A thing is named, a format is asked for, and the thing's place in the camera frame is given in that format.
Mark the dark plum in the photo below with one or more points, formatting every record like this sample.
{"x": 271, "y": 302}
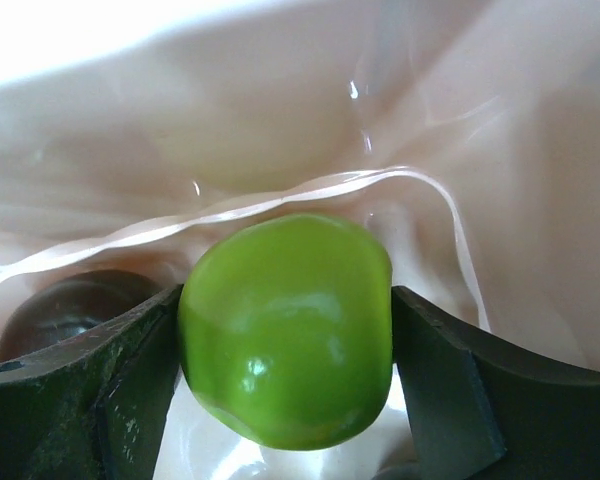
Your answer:
{"x": 72, "y": 306}

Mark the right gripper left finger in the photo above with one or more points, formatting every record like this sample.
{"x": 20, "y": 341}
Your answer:
{"x": 94, "y": 406}

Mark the green apple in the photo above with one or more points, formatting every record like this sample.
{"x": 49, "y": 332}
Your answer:
{"x": 285, "y": 331}

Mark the pink plastic bin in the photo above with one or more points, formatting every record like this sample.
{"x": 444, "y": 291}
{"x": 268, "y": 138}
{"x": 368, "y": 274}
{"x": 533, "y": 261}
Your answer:
{"x": 465, "y": 135}

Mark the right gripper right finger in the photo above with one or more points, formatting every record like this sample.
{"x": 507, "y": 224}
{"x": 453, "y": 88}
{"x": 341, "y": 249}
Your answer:
{"x": 480, "y": 407}

